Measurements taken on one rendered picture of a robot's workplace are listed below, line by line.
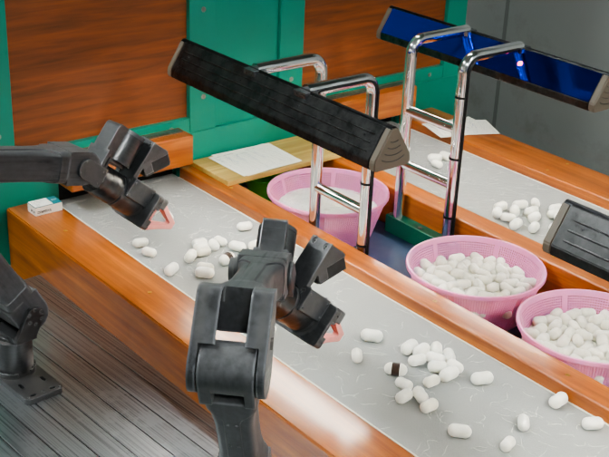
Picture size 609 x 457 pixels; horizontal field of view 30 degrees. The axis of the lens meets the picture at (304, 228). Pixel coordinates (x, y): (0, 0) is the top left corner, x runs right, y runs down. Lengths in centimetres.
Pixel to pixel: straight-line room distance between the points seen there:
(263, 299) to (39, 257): 107
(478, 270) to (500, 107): 174
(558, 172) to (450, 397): 99
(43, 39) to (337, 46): 79
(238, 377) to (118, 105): 127
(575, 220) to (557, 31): 217
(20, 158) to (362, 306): 67
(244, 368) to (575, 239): 54
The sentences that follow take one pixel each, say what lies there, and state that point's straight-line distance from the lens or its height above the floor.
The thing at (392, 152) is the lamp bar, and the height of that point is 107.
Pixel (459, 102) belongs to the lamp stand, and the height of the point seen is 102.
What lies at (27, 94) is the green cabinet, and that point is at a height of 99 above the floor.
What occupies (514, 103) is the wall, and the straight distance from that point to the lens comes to 388.
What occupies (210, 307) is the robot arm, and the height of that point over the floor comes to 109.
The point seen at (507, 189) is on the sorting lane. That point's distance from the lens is 264.
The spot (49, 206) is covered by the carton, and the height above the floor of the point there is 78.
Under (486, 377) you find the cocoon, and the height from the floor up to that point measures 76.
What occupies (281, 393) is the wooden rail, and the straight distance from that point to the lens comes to 176.
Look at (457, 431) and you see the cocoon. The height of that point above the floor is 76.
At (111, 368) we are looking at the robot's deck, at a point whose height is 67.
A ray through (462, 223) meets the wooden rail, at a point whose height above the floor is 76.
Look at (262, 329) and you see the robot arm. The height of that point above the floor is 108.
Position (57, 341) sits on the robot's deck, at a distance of 210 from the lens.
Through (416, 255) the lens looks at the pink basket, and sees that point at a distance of 223.
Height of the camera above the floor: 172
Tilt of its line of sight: 25 degrees down
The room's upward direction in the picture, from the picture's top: 2 degrees clockwise
